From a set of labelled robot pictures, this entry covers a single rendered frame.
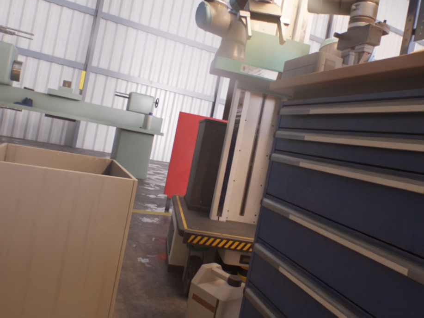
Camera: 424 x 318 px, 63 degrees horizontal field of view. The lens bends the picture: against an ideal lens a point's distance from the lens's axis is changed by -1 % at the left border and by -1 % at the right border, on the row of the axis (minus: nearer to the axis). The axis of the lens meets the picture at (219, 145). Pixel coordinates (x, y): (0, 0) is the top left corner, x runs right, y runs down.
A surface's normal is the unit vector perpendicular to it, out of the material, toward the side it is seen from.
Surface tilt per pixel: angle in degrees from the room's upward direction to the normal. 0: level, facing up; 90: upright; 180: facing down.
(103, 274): 90
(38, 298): 90
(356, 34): 90
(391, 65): 90
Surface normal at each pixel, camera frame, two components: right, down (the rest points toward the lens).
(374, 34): 0.35, 0.07
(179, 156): 0.10, 0.02
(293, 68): -0.92, -0.18
